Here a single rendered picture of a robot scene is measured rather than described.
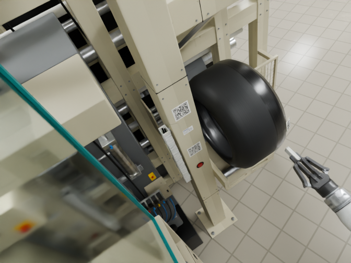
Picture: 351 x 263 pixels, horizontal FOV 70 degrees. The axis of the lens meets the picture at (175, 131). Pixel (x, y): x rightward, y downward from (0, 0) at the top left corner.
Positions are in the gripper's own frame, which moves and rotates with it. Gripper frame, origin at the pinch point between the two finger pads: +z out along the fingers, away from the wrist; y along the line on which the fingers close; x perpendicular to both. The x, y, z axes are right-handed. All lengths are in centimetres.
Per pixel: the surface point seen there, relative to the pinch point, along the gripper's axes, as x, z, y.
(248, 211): 124, 6, 6
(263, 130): -5.7, 14.1, 4.2
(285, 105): 134, 71, -100
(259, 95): -14.7, 25.0, -1.6
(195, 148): 3.7, 29.2, 31.3
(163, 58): -50, 37, 32
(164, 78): -43, 36, 33
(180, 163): 10, 29, 40
